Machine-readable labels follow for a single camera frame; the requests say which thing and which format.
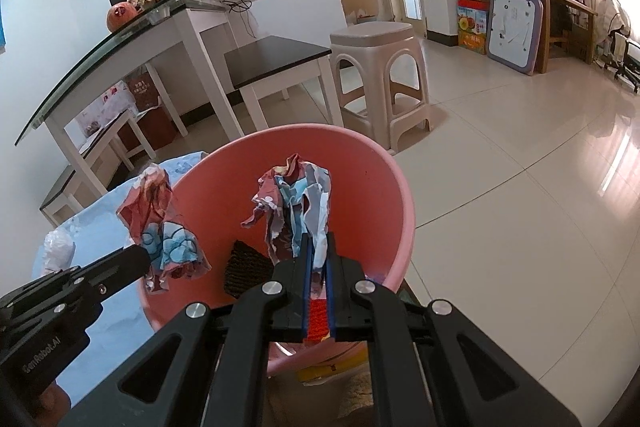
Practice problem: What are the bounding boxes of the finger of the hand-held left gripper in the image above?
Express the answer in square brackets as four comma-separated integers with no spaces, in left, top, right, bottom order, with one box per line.
[70,245,152,303]

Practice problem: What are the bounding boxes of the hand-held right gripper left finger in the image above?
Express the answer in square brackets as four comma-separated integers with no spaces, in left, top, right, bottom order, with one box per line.
[60,232,313,427]

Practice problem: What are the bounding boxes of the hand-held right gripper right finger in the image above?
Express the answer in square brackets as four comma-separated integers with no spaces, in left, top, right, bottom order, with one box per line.
[324,232,583,427]

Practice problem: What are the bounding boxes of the red foam fruit net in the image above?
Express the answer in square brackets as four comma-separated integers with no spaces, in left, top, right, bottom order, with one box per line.
[309,299,331,345]

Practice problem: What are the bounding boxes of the patterned paper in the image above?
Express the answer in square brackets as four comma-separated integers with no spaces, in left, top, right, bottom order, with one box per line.
[241,153,332,298]
[116,167,213,295]

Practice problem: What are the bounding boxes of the black foam fruit net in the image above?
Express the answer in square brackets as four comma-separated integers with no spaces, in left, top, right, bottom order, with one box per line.
[222,239,278,300]

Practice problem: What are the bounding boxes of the pink plastic basin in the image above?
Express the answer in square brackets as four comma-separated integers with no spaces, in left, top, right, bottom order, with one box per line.
[137,123,416,378]

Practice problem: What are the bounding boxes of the light blue floral tablecloth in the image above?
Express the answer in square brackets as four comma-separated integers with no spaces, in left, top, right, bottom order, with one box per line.
[31,151,208,408]

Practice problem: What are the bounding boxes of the crumpled clear plastic wrap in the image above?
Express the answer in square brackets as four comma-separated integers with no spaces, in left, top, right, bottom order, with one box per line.
[42,227,76,275]

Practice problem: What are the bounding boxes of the yellow wrapper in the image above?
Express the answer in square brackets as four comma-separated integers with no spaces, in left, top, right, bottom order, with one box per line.
[297,359,351,385]

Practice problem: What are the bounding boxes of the white bench with dark seat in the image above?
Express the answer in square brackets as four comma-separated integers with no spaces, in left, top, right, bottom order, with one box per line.
[223,35,346,132]
[39,109,156,228]

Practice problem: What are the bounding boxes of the tan fleece trousers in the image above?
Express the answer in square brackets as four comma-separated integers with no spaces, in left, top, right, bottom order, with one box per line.
[265,369,376,427]

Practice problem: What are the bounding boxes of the dark red gift box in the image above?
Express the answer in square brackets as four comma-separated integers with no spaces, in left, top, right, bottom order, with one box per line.
[122,74,178,148]

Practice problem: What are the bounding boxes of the white plastic bag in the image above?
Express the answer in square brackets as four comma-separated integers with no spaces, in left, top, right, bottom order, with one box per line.
[75,79,136,138]

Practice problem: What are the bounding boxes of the white table with glass top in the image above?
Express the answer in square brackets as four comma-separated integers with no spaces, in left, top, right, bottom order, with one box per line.
[15,0,246,208]

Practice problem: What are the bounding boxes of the red round fruit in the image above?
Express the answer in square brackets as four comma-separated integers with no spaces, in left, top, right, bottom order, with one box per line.
[105,2,138,32]

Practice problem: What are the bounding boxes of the beige plastic stool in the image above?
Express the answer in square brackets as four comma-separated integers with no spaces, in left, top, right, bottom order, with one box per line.
[330,22,433,155]

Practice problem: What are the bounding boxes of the printed fruit carton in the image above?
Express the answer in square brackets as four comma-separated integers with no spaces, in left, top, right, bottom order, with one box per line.
[457,4,490,55]

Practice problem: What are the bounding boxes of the purple framed drawing board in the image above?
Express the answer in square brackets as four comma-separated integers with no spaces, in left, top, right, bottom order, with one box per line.
[486,0,545,76]

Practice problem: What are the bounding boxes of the black office chair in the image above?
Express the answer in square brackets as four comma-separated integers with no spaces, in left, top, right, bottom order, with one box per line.
[602,29,640,95]

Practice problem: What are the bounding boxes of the white garment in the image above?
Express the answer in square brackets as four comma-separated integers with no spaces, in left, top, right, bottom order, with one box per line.
[597,0,633,42]

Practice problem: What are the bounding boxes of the black cable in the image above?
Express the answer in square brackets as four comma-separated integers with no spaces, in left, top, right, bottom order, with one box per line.
[220,0,257,15]

